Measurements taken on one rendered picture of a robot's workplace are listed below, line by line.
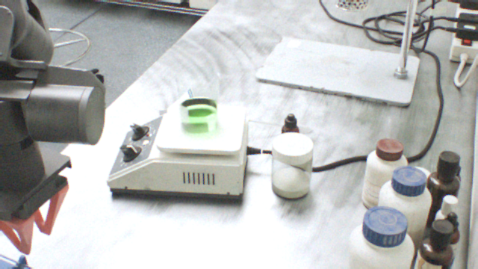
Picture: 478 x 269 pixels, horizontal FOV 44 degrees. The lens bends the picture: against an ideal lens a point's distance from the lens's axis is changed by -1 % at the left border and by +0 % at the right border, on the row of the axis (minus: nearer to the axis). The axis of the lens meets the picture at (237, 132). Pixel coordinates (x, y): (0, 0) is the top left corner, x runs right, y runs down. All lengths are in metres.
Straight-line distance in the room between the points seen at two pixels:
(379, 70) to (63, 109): 0.78
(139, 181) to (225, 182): 0.12
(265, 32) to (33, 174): 0.85
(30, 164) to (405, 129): 0.66
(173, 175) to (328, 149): 0.27
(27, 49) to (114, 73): 2.24
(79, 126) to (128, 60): 2.40
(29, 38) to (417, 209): 0.48
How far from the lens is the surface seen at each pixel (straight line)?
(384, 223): 0.67
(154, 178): 0.86
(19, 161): 0.63
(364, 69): 1.22
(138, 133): 0.93
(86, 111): 0.56
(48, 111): 0.57
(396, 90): 1.16
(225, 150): 0.82
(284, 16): 1.47
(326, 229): 0.84
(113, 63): 2.95
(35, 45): 0.62
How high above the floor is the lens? 1.32
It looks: 34 degrees down
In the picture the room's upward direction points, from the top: straight up
